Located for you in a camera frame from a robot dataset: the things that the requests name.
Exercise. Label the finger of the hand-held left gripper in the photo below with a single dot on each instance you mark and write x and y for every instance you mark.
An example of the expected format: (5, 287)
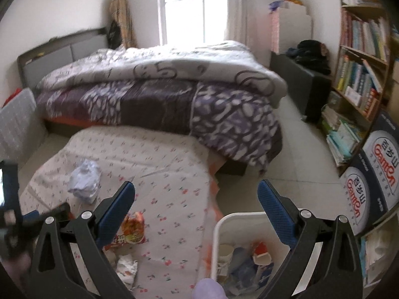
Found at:
(46, 215)
(11, 183)

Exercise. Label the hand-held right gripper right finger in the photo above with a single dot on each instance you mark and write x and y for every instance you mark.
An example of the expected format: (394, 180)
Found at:
(276, 210)

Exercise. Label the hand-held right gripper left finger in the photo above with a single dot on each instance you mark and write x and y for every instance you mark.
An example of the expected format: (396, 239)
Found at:
(113, 215)

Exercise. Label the orange noodle wrapper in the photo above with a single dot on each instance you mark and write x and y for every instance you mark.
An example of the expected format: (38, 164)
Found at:
(132, 230)

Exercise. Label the white paper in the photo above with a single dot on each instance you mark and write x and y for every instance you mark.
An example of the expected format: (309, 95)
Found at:
(84, 180)

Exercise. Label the white trash bin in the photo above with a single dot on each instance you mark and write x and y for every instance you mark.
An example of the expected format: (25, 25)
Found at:
(230, 227)

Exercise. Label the white tissue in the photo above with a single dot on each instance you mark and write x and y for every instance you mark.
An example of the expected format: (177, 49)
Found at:
(126, 268)

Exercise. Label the white paper cup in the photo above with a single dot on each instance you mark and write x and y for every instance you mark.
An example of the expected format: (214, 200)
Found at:
(225, 258)

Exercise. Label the cabinet under grid cloth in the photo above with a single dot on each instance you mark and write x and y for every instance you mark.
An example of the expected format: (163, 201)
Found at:
(18, 127)

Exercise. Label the cherry print tablecloth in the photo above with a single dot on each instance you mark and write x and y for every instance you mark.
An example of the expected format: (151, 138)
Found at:
(162, 174)

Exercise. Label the red cloth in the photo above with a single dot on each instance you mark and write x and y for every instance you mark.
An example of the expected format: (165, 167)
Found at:
(12, 96)

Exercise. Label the stacks of books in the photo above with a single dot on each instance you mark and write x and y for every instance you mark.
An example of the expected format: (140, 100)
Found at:
(341, 137)

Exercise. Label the person's purple clothing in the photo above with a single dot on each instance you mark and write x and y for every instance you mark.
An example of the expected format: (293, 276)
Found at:
(207, 289)

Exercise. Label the purple patterned blanket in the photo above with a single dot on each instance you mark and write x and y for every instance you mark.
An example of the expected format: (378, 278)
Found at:
(162, 106)

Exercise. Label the black storage bench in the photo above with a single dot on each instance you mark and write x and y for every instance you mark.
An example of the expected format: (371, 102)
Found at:
(299, 87)

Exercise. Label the bed with grey headboard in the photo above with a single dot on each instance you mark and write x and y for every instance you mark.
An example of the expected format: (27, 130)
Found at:
(53, 53)

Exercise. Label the row of books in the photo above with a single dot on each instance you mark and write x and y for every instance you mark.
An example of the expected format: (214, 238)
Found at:
(355, 82)
(363, 35)

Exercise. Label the pile of dark clothes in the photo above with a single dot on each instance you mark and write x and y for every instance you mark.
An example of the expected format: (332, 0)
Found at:
(310, 54)

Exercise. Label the white cartoon print quilt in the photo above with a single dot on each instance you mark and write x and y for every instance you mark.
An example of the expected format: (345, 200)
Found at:
(187, 62)

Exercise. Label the wooden bookshelf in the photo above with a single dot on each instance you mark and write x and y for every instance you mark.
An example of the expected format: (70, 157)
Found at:
(385, 68)

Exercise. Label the black hanging bag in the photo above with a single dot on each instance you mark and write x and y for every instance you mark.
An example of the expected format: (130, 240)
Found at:
(114, 34)

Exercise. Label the white pink cabinet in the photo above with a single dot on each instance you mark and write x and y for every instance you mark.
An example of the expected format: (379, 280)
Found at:
(294, 28)

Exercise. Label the plaid hanging coat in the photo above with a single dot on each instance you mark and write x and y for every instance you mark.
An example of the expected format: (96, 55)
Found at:
(123, 15)

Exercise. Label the white curtain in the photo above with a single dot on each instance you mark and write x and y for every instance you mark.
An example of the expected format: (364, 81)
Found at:
(238, 9)

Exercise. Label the blue purple cloth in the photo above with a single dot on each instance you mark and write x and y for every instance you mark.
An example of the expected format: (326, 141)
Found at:
(276, 5)

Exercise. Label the window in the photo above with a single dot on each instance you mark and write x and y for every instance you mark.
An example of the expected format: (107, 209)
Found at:
(187, 9)

